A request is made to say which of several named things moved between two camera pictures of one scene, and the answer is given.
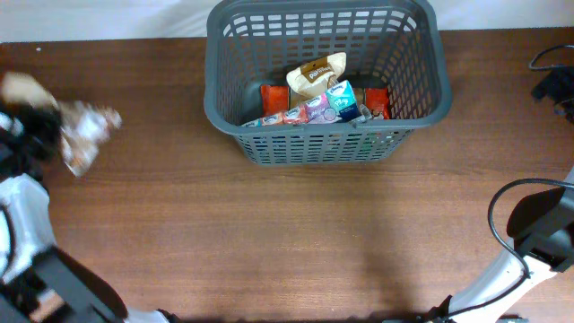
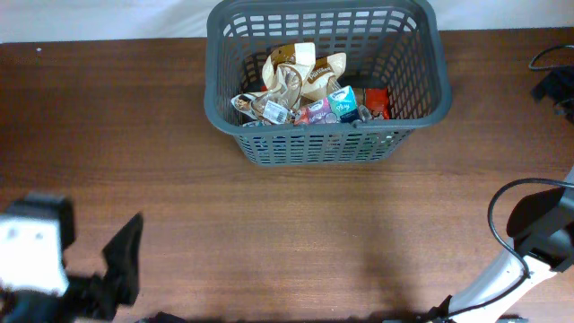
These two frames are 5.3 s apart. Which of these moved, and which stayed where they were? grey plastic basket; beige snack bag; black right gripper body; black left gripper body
Moved: black left gripper body
Stayed: beige snack bag; black right gripper body; grey plastic basket
